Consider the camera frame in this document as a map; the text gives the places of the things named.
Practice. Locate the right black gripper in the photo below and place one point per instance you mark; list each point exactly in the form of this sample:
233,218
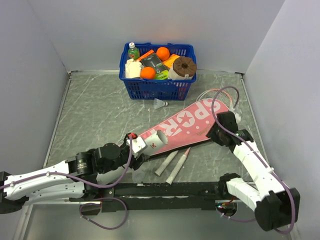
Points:
211,134

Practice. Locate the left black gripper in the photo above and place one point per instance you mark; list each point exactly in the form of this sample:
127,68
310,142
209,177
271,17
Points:
136,163

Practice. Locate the pink racket cover bag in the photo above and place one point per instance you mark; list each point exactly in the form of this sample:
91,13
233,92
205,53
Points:
185,128

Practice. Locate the white shuttlecock tube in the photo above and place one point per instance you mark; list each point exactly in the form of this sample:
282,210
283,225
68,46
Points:
154,142

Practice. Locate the white shuttlecock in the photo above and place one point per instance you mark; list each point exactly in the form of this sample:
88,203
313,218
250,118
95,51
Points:
157,103

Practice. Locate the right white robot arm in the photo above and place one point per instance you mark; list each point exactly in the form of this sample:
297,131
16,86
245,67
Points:
274,204

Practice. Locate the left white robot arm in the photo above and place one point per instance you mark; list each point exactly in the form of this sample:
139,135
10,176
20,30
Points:
78,177

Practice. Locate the blue plastic basket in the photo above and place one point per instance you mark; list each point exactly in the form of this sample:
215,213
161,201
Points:
170,90

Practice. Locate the black green box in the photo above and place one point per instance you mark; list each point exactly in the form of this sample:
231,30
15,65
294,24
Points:
153,61

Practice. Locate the orange snack packet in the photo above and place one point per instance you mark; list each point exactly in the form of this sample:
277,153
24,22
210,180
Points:
169,62

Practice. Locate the white crumpled paper bag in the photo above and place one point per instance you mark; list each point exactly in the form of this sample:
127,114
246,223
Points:
133,69

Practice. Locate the orange fruit front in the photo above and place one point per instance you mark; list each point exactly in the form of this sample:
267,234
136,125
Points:
148,73

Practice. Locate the orange fruit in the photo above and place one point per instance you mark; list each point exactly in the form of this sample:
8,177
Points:
163,53
148,73

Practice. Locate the orange fruit rear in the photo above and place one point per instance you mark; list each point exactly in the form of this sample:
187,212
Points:
163,53

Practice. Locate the orange carton box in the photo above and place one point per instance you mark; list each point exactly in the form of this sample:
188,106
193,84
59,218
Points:
150,52

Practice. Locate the green drink bottle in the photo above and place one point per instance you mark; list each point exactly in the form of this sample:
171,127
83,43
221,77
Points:
133,51

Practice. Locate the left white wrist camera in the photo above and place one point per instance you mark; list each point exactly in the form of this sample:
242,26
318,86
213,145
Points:
136,143

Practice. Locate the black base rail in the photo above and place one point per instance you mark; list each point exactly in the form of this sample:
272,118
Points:
158,196

